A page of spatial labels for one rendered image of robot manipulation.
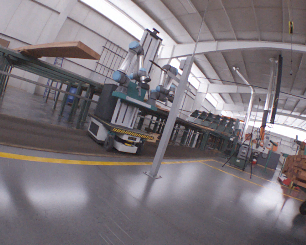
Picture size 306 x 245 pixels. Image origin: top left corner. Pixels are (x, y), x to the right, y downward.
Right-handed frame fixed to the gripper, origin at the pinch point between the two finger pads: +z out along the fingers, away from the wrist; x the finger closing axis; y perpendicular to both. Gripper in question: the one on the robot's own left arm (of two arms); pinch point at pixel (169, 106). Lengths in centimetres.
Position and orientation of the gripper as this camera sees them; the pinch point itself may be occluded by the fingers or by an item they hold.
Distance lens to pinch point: 192.7
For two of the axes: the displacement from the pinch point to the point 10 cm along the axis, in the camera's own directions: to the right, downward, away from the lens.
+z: -1.7, 9.1, -3.8
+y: 6.4, -1.9, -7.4
